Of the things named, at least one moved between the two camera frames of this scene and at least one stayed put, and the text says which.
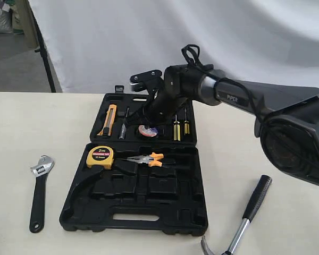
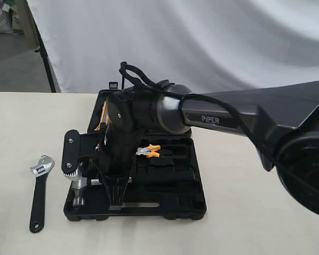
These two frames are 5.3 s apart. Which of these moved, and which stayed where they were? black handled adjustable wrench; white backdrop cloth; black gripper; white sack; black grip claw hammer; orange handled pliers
Moved: black grip claw hammer; orange handled pliers; black gripper
Stayed: black handled adjustable wrench; white backdrop cloth; white sack
